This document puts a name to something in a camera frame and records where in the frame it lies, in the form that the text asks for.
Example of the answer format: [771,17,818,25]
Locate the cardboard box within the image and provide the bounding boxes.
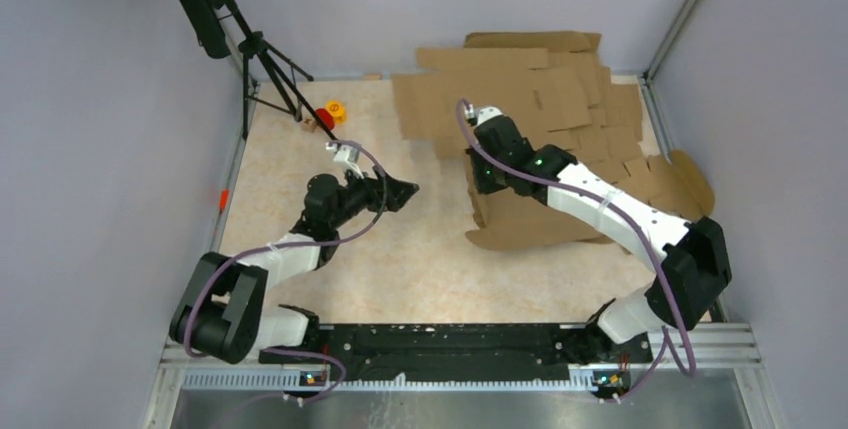
[391,48,591,160]

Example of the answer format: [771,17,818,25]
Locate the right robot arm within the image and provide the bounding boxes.
[463,106,732,361]

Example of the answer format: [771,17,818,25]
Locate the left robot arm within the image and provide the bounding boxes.
[169,171,420,364]

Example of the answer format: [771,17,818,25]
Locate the purple cable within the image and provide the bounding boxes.
[455,97,698,404]
[182,139,389,407]

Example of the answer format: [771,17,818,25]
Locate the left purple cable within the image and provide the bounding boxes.
[182,139,389,407]

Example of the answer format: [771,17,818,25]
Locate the stack of cardboard blanks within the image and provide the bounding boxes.
[392,31,702,260]

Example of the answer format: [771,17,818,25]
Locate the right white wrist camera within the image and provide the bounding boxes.
[460,101,503,127]

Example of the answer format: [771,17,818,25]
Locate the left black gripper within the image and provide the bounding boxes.
[328,163,417,229]

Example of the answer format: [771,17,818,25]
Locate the yellow round toy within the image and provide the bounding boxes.
[324,100,347,124]

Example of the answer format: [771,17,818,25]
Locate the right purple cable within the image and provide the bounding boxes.
[455,97,698,404]

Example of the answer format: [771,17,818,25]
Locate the small wooden block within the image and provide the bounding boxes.
[300,119,317,133]

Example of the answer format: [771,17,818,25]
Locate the red round toy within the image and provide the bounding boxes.
[315,108,335,130]

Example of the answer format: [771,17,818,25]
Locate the orange clip on frame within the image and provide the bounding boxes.
[218,189,229,212]

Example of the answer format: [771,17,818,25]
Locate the black camera tripod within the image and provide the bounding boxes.
[179,0,337,141]

